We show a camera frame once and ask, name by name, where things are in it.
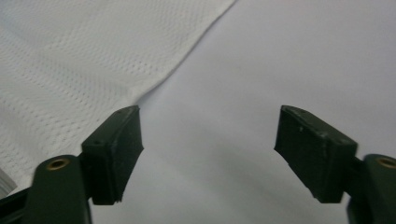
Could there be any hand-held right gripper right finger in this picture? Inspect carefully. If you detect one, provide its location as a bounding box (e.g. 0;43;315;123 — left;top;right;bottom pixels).
274;105;396;224

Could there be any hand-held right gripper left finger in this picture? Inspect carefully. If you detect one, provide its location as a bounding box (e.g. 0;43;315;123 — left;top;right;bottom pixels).
23;105;145;224

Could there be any white mesh cloth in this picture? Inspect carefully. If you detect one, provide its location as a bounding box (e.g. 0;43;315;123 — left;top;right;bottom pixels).
0;0;237;192

